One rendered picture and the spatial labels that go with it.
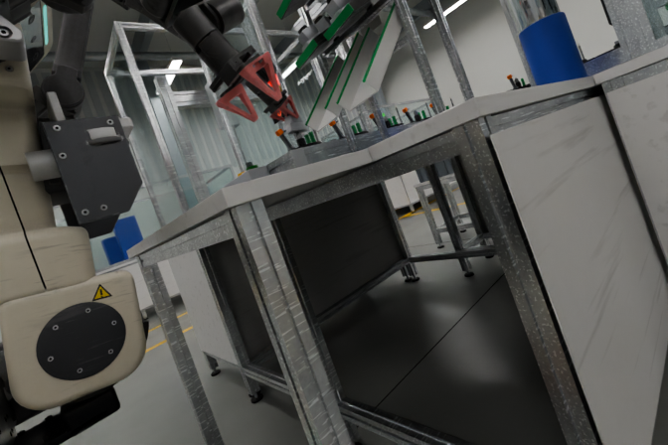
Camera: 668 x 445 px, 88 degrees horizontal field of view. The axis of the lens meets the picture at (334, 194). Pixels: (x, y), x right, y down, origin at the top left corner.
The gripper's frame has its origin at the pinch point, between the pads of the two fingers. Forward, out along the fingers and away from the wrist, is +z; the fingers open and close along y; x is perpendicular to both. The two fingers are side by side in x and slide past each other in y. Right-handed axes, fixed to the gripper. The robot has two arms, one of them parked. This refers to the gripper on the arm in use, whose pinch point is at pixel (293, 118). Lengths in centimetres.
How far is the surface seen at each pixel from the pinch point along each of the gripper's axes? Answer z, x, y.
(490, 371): 106, 41, -21
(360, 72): 1.1, 1.5, -36.6
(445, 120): 7, 36, -69
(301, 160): 6.2, 23.1, -16.7
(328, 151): 12.1, 13.3, -16.3
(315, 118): 1.9, 10.9, -20.4
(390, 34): -1.3, -0.4, -49.5
